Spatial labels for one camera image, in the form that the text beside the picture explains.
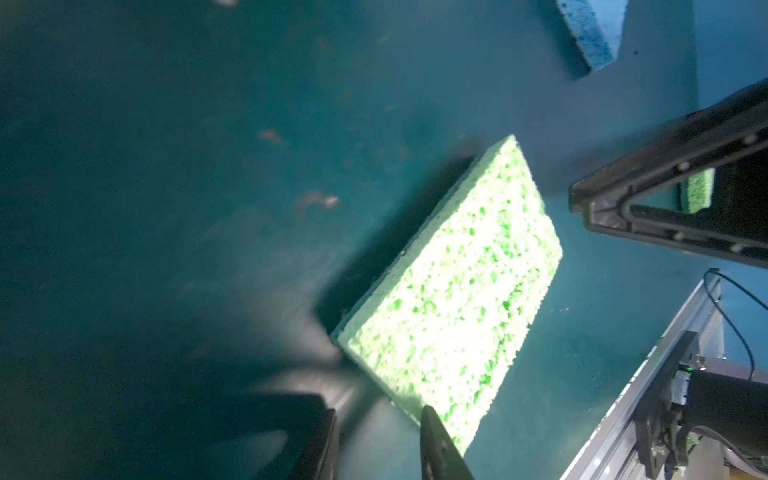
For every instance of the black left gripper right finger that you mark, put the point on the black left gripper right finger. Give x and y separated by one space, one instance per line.
440 458

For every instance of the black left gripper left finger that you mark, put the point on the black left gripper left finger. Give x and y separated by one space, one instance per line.
319 460

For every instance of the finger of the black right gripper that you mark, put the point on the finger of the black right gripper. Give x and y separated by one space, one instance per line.
637 196

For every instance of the green sponge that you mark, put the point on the green sponge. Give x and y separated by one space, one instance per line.
696 192
443 324

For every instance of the blue sponge centre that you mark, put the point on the blue sponge centre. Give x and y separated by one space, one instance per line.
597 28

